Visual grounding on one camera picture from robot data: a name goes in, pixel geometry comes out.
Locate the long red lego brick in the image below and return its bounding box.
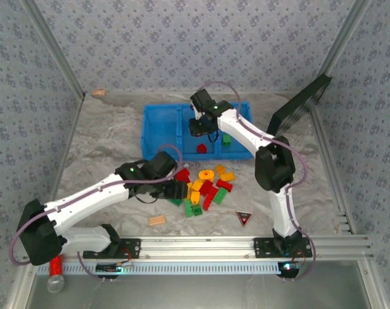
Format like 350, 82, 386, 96
203, 187, 219, 212

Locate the blue three-compartment bin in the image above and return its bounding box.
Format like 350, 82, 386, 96
140, 102, 254, 161

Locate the black triangular red-light marker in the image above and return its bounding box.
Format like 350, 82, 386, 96
235, 211, 254, 228

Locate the black checkered panel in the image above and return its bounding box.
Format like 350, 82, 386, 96
267, 73, 333, 142

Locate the red glitter tube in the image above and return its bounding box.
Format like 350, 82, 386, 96
48, 254, 66, 294

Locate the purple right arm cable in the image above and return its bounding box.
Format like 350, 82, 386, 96
198, 80, 317, 281

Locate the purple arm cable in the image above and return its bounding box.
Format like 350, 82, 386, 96
198, 80, 317, 281
8, 144, 184, 281

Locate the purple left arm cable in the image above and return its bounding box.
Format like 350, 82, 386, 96
8, 144, 184, 281

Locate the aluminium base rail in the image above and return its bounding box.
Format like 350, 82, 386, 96
64, 234, 375, 262

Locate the light blue slotted cable duct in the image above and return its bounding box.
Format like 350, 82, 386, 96
35, 261, 299, 276

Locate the aluminium side rail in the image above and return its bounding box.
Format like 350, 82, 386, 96
40, 93, 86, 207
310, 106, 357, 234

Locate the aluminium frame post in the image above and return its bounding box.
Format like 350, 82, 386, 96
319, 0, 373, 77

